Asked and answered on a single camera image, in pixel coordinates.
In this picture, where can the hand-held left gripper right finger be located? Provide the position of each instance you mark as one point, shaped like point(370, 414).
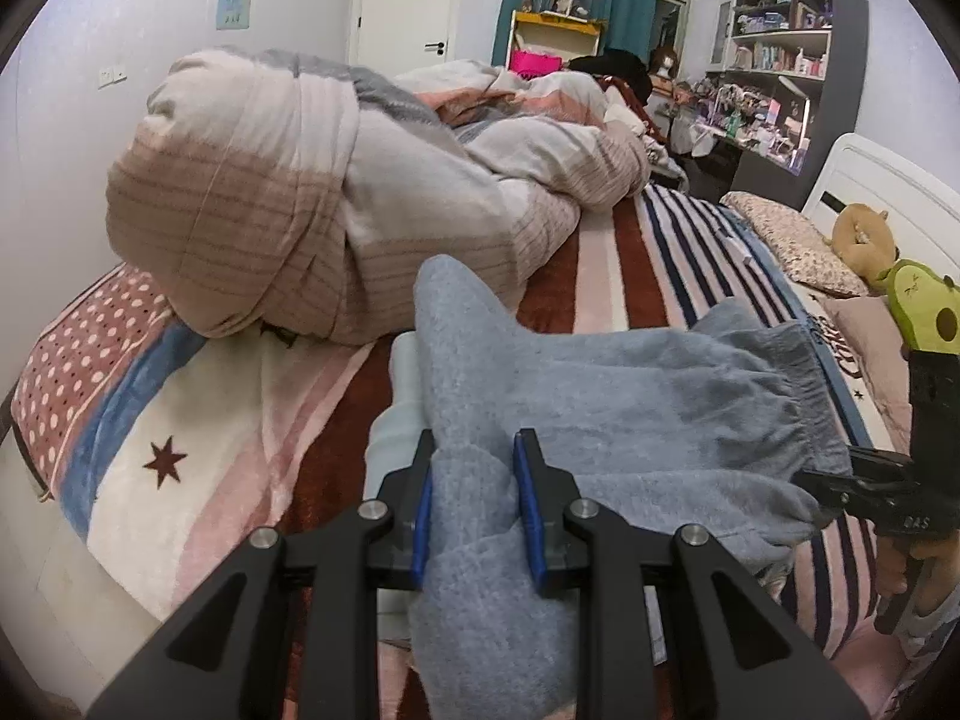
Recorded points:
point(525, 510)

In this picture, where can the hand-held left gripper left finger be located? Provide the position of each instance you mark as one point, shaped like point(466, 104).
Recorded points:
point(421, 532)

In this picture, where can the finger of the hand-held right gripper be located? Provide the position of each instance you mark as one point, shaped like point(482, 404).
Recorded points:
point(825, 489)

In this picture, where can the grey pants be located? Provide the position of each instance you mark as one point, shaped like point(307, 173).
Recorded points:
point(637, 405)

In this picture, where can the person's right hand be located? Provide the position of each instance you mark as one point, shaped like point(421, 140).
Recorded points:
point(937, 570)

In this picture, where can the green avocado plush pillow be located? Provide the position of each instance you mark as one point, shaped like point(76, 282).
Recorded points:
point(926, 307)

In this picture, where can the striped printed blanket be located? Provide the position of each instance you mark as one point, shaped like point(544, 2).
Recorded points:
point(225, 420)

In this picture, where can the floral pillow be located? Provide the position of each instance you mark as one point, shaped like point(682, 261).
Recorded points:
point(795, 240)

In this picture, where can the tan plush toy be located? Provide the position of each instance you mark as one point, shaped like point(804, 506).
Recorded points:
point(862, 236)

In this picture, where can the white bed headboard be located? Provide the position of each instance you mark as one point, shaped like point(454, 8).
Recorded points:
point(885, 172)

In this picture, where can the grey desk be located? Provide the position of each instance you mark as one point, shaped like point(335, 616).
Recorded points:
point(757, 174)

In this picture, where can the pink striped duvet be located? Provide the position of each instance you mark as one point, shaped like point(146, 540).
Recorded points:
point(300, 187)

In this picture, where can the grey bookshelf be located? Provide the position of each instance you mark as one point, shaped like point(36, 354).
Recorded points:
point(847, 52)

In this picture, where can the pink bag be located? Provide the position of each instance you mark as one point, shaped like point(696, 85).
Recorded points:
point(536, 64)

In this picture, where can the black cloth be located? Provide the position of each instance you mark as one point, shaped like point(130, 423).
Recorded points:
point(615, 67)

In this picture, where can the mannequin head with wig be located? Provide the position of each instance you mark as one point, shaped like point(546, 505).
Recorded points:
point(666, 60)

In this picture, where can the yellow and white shelf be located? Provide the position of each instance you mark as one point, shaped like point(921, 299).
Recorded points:
point(525, 34)

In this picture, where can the white door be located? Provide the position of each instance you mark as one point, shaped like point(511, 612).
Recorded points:
point(405, 0)

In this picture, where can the white wall switch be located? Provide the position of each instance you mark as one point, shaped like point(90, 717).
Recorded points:
point(111, 76)

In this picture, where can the small wall poster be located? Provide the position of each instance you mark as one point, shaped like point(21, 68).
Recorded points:
point(235, 0)

